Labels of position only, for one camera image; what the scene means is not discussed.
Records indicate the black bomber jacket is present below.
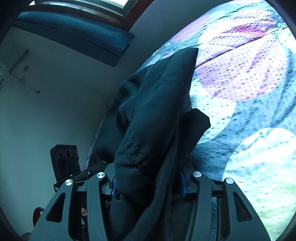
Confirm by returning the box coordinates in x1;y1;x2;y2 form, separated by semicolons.
89;48;210;240

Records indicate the blue curtain right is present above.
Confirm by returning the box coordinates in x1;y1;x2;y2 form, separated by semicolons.
14;11;134;67

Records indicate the floral quilted bedspread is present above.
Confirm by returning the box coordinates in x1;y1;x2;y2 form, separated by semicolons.
138;1;295;240

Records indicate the wooden framed window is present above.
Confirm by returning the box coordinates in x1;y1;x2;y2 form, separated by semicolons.
28;1;153;31

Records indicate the black camera box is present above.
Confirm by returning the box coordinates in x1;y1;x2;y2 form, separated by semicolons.
50;145;81;182

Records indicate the wall cable with plug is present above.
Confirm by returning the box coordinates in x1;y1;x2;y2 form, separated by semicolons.
9;65;42;95

